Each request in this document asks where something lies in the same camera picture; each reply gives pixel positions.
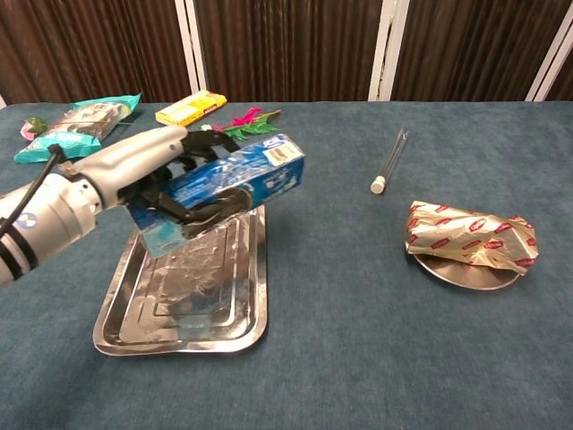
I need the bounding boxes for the blue cookie box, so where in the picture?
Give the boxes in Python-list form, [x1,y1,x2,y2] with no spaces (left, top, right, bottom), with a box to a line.
[129,133,307,259]

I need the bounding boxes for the teal snack bag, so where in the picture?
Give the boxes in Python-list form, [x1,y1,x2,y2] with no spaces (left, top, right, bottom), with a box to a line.
[13,92,143,164]

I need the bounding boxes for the gold red snack packet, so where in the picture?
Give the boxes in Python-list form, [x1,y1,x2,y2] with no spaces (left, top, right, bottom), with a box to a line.
[404,200,540,277]

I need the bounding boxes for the rectangular stainless steel tray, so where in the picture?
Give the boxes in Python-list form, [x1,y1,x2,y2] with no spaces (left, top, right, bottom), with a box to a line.
[92,205,269,357]

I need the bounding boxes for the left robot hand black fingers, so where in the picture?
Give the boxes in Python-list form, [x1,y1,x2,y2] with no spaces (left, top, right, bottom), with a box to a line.
[57,125,257,239]

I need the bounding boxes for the glass test tube white cap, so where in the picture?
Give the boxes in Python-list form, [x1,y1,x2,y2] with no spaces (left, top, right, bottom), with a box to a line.
[370,127,411,195]

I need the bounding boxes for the brown pleated screen panel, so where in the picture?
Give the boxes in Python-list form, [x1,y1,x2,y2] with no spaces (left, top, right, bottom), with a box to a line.
[194,0,384,103]
[0,0,192,105]
[391,0,573,102]

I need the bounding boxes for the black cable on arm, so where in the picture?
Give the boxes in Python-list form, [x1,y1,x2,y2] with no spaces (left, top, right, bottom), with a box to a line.
[0,144,64,237]

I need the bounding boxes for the yellow flat box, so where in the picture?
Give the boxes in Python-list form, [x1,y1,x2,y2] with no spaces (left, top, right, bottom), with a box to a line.
[154,89,227,132]

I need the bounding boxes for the round stainless steel plate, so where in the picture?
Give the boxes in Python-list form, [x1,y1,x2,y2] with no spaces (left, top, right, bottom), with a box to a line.
[414,253,523,292]

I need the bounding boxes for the white screen frame post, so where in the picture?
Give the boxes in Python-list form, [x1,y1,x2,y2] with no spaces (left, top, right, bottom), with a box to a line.
[526,13,573,102]
[174,0,210,93]
[367,0,411,102]

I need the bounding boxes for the artificial pink rose thin stem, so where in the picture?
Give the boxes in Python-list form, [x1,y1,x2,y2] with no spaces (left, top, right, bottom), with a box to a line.
[20,116,135,142]

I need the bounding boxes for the artificial pink flower green leaves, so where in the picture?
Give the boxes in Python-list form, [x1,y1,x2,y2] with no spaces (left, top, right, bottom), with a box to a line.
[212,106,283,142]

